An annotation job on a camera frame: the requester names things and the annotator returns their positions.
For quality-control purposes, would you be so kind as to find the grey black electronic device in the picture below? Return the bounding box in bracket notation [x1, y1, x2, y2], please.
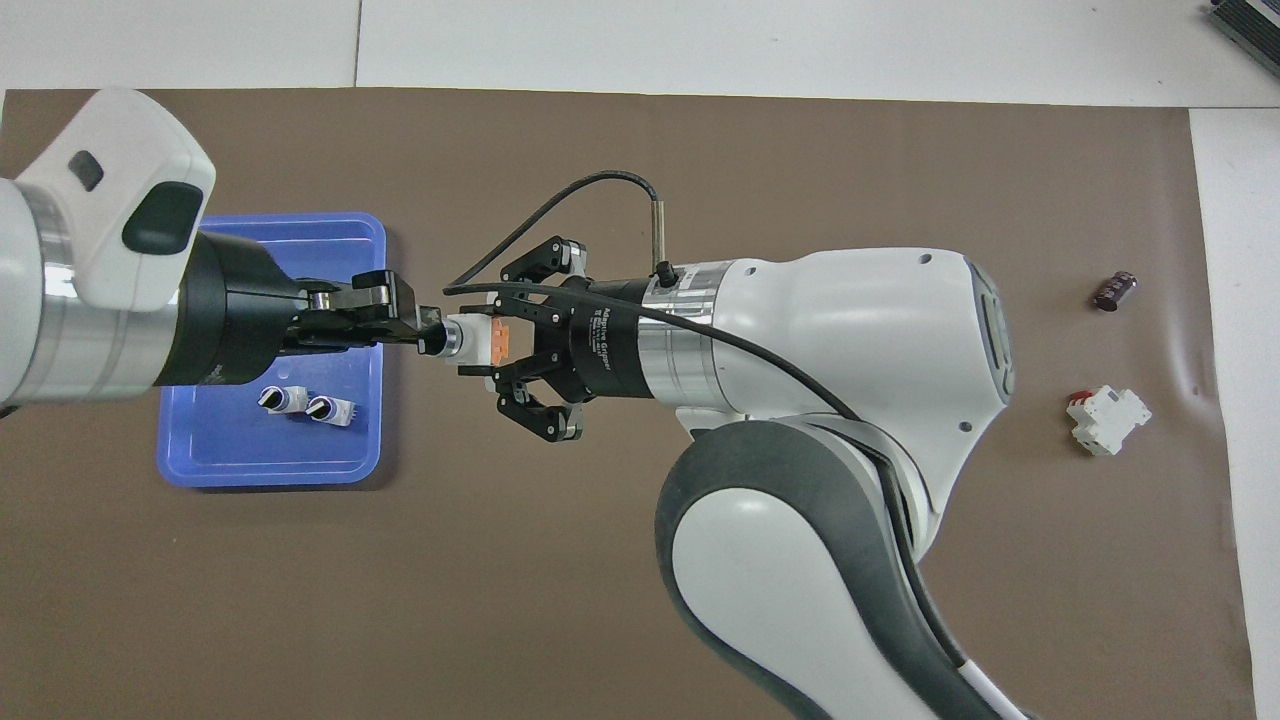
[1205, 0, 1280, 63]

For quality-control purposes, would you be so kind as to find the selector switch with orange block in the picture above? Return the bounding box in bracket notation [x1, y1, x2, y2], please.
[418, 313, 517, 367]

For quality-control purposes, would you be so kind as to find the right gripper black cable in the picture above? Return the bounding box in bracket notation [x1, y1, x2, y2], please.
[443, 172, 1006, 720]

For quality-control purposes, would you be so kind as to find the white circuit breaker red lever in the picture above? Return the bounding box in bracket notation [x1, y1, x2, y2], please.
[1066, 386, 1153, 458]

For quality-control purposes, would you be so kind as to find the small dark terminal block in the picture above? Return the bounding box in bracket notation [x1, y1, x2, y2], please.
[1093, 270, 1139, 313]

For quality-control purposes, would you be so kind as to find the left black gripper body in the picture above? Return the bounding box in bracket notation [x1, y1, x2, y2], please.
[155, 230, 307, 388]

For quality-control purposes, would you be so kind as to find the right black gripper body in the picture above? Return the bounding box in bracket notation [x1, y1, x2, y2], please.
[570, 280, 657, 401]

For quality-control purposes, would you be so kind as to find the brown table mat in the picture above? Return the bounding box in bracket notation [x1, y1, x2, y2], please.
[0, 88, 1259, 720]

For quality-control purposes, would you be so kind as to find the blue plastic tray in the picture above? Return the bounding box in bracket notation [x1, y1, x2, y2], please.
[157, 212, 388, 489]

